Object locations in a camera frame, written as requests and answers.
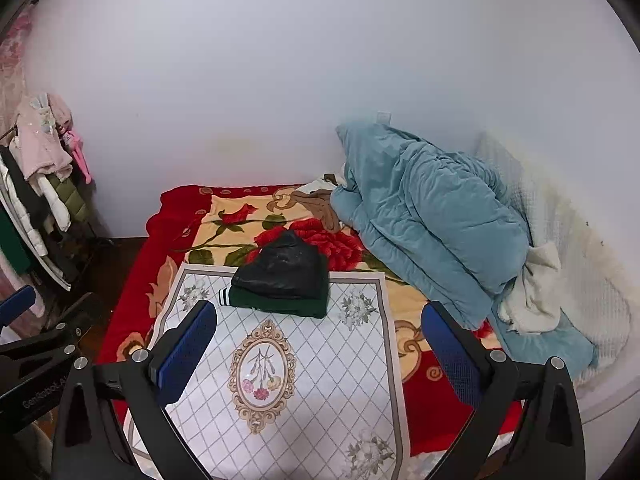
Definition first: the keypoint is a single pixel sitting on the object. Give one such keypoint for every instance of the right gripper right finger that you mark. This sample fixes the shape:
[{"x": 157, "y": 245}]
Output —
[{"x": 548, "y": 443}]

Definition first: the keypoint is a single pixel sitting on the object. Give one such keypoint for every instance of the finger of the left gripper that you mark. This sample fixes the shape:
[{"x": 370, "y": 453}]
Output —
[{"x": 16, "y": 304}]

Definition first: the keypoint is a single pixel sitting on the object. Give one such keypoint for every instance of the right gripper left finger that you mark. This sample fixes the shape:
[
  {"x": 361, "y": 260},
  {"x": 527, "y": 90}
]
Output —
[{"x": 89, "y": 442}]

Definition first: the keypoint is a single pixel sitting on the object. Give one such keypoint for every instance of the black leather jacket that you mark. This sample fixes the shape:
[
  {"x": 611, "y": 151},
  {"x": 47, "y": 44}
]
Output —
[{"x": 286, "y": 268}]

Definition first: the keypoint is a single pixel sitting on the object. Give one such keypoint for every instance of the green hanging garment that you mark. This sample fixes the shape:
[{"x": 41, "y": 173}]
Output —
[{"x": 12, "y": 246}]

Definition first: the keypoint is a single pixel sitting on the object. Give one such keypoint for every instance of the white puffer jacket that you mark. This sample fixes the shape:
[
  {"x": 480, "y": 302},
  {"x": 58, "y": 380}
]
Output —
[{"x": 37, "y": 205}]

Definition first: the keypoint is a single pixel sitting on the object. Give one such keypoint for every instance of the cream fleece blanket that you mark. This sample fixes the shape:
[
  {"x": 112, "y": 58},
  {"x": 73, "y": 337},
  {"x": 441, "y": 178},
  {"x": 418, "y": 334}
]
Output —
[{"x": 535, "y": 289}]

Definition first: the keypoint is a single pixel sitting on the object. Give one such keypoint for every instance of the olive green puffer jacket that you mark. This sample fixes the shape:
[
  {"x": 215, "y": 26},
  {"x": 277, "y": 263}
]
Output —
[{"x": 71, "y": 198}]

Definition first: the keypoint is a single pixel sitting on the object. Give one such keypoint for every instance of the white checkered mattress sheet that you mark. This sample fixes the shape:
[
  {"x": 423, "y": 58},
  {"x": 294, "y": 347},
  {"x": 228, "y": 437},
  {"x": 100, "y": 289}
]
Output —
[{"x": 598, "y": 335}]

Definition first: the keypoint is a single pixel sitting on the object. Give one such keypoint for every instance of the white patterned mat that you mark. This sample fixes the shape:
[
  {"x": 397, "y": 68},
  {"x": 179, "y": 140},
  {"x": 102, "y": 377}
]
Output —
[{"x": 283, "y": 397}]

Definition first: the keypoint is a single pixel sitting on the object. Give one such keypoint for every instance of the pink hanger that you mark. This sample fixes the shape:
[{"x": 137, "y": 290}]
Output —
[{"x": 73, "y": 144}]

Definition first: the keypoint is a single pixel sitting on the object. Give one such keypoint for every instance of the pink garment on rack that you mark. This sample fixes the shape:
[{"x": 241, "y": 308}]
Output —
[{"x": 41, "y": 151}]

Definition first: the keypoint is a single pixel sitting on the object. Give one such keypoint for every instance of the red floral blanket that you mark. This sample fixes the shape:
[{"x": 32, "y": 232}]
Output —
[{"x": 227, "y": 226}]

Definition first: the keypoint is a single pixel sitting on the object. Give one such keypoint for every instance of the light blue quilt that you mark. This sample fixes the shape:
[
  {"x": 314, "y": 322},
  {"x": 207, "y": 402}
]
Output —
[{"x": 442, "y": 223}]

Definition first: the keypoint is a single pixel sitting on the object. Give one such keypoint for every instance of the green sweater with striped cuffs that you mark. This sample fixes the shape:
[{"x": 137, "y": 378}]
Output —
[{"x": 235, "y": 296}]

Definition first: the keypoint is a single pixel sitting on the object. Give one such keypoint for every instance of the brown garment on bed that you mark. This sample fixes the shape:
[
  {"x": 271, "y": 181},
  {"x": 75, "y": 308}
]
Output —
[{"x": 315, "y": 196}]

